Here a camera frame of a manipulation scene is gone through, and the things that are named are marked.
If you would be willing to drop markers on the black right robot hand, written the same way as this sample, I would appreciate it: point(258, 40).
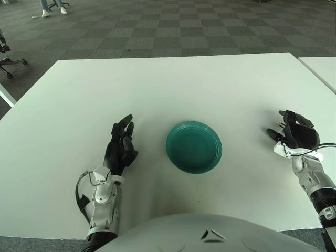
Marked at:
point(302, 135)

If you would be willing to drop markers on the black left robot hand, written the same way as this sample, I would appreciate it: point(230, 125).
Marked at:
point(115, 155)

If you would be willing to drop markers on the green round plate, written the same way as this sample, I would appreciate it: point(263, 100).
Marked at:
point(193, 147)

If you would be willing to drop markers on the white neighbouring table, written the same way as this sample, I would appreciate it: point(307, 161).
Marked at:
point(323, 68)
point(5, 95)

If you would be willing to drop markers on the white robot torso shell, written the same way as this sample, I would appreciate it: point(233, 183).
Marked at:
point(197, 233)

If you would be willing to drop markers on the black office chair base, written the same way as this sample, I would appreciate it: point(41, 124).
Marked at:
point(11, 62)

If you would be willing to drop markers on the white sneaker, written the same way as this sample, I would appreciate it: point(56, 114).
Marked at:
point(46, 13)
point(63, 10)

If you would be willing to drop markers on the black swivel chair legs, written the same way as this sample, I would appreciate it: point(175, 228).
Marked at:
point(53, 4)

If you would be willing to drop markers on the person's legs in jeans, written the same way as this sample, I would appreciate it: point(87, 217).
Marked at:
point(44, 4)

